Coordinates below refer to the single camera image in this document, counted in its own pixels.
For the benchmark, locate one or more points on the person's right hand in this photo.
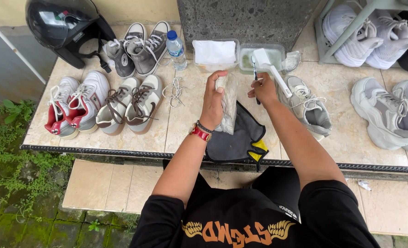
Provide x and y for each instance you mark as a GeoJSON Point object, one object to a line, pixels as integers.
{"type": "Point", "coordinates": [266, 92]}

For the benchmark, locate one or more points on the person's left hand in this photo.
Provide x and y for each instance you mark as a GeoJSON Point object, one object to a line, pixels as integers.
{"type": "Point", "coordinates": [211, 103]}

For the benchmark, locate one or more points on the light grey mesh sneaker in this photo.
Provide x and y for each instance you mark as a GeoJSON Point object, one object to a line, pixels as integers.
{"type": "Point", "coordinates": [230, 103]}
{"type": "Point", "coordinates": [309, 110]}

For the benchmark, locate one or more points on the loose white shoelace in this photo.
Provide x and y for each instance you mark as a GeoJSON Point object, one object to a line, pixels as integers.
{"type": "Point", "coordinates": [176, 91]}

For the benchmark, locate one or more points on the clear container with soapy water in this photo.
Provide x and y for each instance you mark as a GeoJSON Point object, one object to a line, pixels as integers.
{"type": "Point", "coordinates": [279, 57]}

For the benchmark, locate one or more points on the dark grey and yellow cloth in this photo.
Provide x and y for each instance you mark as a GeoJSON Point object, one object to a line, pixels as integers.
{"type": "Point", "coordinates": [238, 141]}

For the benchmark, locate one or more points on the clear container with white tissue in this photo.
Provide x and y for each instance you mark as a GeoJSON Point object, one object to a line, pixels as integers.
{"type": "Point", "coordinates": [215, 53]}

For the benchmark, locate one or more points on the clear water bottle blue cap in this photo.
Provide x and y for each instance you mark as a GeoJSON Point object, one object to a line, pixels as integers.
{"type": "Point", "coordinates": [176, 51]}

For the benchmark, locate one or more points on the cream sneaker brown laces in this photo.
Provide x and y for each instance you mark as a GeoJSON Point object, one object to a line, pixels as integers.
{"type": "Point", "coordinates": [116, 110]}
{"type": "Point", "coordinates": [145, 103]}

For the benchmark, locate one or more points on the grey stone pillar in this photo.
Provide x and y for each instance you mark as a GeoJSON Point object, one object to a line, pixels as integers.
{"type": "Point", "coordinates": [245, 20]}

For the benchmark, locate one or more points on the grey canvas high-top sneaker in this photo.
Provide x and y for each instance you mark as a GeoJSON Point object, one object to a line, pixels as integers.
{"type": "Point", "coordinates": [149, 57]}
{"type": "Point", "coordinates": [123, 60]}

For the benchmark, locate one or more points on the green shoe rack with shoes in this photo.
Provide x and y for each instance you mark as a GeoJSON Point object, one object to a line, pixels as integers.
{"type": "Point", "coordinates": [359, 38]}

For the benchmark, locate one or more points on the person's black printed shirt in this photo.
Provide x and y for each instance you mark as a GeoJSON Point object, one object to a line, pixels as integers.
{"type": "Point", "coordinates": [245, 220]}

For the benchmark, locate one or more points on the white and red sneaker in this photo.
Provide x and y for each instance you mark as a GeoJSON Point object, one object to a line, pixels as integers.
{"type": "Point", "coordinates": [61, 110]}
{"type": "Point", "coordinates": [88, 100]}

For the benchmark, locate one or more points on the small white paper scrap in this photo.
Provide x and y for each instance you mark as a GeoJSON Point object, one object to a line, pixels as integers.
{"type": "Point", "coordinates": [364, 185]}

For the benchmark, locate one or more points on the black motorcycle helmet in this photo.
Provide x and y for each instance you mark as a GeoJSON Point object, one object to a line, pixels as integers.
{"type": "Point", "coordinates": [62, 27]}

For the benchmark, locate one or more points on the white slanted pole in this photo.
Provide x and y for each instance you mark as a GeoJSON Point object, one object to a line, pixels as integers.
{"type": "Point", "coordinates": [14, 48]}

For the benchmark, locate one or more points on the green weeds patch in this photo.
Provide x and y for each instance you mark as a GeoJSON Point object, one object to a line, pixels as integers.
{"type": "Point", "coordinates": [14, 162]}

